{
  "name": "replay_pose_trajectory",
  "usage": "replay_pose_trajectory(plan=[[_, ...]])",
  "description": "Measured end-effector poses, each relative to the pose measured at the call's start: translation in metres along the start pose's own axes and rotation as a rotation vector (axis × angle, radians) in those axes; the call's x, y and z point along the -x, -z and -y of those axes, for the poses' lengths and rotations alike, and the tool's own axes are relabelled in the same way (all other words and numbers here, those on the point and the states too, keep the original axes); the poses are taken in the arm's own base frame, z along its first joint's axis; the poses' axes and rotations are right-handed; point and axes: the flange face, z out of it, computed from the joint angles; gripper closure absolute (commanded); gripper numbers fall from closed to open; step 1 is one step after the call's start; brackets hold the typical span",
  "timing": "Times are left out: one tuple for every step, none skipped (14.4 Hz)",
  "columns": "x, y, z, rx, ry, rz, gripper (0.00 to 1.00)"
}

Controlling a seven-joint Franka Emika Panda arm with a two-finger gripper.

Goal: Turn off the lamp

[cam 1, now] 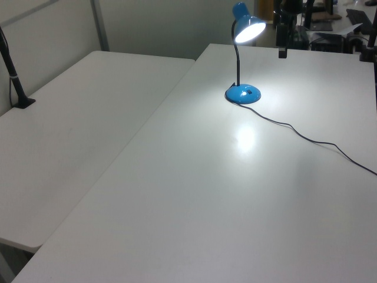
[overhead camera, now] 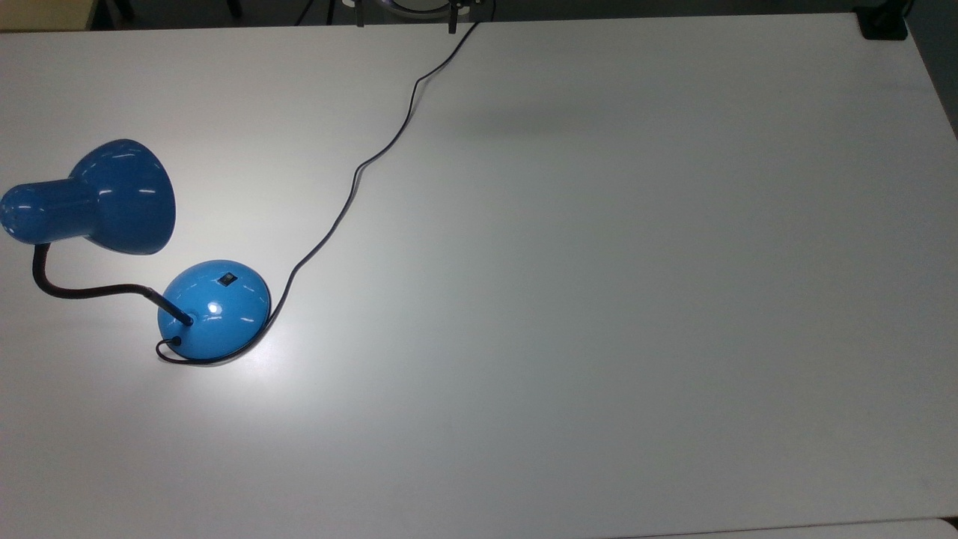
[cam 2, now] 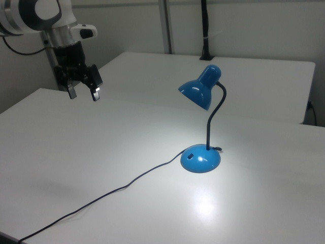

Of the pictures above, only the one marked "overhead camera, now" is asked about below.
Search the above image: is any beige board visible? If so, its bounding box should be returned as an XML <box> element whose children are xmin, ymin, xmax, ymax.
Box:
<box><xmin>0</xmin><ymin>0</ymin><xmax>100</xmax><ymax>32</ymax></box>

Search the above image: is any black table clamp mount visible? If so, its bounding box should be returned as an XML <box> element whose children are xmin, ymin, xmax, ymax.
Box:
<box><xmin>855</xmin><ymin>6</ymin><xmax>909</xmax><ymax>41</ymax></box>

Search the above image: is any white adjoining table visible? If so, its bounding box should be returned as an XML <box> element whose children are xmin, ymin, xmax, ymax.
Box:
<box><xmin>629</xmin><ymin>518</ymin><xmax>958</xmax><ymax>539</ymax></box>

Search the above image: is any blue desk lamp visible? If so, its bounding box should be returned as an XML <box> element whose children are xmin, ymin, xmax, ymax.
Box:
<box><xmin>0</xmin><ymin>138</ymin><xmax>272</xmax><ymax>365</ymax></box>

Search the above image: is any black lamp power cable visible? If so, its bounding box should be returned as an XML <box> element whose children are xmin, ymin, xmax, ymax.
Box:
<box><xmin>155</xmin><ymin>21</ymin><xmax>480</xmax><ymax>367</ymax></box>

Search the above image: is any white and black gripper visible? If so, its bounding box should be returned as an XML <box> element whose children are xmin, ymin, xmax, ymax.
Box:
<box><xmin>343</xmin><ymin>0</ymin><xmax>480</xmax><ymax>35</ymax></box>

